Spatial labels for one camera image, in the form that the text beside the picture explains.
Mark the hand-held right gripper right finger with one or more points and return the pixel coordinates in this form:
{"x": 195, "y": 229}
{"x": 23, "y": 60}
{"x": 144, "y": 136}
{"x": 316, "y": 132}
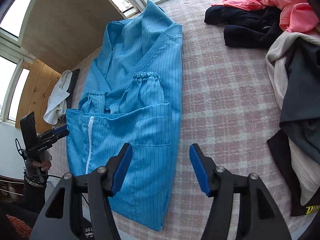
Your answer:
{"x": 198, "y": 170}

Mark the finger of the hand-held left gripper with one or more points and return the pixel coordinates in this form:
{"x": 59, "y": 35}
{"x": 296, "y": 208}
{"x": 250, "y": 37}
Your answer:
{"x": 61, "y": 134}
{"x": 60, "y": 128}

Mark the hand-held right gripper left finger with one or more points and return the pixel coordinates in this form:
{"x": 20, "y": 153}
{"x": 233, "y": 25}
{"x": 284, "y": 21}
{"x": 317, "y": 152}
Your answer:
{"x": 122, "y": 167}

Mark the blue striped jacket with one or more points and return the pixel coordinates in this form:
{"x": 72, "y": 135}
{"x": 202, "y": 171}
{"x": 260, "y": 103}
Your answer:
{"x": 140, "y": 120}

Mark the person's left hand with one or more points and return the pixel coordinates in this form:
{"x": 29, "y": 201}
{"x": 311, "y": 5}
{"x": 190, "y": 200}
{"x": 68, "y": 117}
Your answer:
{"x": 47, "y": 163}

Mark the white folded shirt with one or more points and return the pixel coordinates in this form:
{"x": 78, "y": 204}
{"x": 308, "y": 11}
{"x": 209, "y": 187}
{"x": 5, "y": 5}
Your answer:
{"x": 56, "y": 100}

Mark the knotty pine board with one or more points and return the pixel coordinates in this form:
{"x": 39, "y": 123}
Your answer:
{"x": 37, "y": 87}

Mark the dark grey folded garment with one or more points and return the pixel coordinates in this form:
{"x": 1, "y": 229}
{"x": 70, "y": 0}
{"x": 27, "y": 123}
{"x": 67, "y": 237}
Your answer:
{"x": 73, "y": 82}

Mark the pink plaid blanket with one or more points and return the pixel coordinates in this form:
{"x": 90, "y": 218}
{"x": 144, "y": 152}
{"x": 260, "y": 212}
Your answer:
{"x": 225, "y": 92}

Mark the black yellow-print garment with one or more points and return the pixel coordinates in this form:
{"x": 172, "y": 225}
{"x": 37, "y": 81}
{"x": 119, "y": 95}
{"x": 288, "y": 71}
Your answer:
{"x": 282, "y": 160}

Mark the light oak board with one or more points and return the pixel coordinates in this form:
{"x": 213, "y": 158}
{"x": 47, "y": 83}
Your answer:
{"x": 70, "y": 25}

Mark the beige knit sweater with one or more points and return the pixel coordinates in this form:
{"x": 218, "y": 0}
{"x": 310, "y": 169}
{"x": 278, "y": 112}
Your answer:
{"x": 277, "y": 62}

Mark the pink garment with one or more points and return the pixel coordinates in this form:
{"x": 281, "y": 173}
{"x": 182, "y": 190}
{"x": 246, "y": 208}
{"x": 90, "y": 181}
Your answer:
{"x": 287, "y": 5}

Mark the white window frame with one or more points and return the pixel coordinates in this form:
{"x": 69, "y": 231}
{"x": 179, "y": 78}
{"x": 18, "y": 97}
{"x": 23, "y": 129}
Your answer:
{"x": 15, "y": 52}

